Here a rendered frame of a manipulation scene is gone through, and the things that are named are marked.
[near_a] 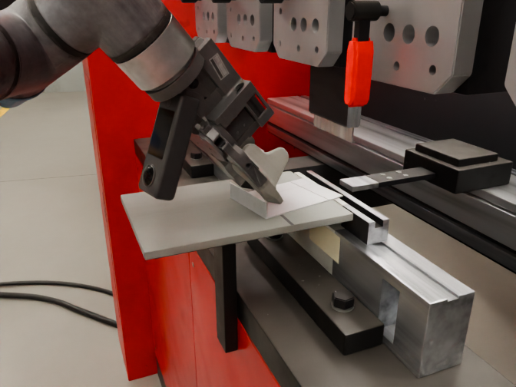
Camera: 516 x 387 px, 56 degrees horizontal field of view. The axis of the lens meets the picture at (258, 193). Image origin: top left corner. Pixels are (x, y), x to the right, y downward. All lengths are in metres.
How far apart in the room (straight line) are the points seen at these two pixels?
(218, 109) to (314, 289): 0.26
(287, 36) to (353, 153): 0.44
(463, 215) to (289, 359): 0.40
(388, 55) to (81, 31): 0.28
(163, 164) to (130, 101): 0.94
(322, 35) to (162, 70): 0.21
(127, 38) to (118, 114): 0.98
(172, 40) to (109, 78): 0.94
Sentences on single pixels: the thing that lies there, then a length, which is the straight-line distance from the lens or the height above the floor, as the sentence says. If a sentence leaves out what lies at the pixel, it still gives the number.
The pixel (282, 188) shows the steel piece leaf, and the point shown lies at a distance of 0.68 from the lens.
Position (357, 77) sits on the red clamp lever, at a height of 1.18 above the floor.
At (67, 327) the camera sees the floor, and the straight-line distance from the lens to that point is 2.20.
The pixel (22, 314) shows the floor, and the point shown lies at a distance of 2.36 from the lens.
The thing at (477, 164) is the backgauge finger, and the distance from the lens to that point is 0.79.
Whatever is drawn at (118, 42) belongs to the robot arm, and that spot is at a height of 1.21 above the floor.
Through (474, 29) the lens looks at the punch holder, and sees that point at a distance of 0.44.
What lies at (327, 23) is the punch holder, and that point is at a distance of 0.59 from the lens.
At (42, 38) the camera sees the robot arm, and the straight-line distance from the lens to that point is 0.49.
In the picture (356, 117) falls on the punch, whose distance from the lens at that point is 0.63.
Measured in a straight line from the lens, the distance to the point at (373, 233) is 0.61.
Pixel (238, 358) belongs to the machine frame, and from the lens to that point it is 0.75.
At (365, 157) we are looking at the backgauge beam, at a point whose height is 0.95.
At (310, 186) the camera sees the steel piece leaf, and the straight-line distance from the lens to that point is 0.70.
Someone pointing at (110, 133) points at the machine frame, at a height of 0.90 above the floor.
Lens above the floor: 1.25
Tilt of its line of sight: 22 degrees down
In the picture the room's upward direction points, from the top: straight up
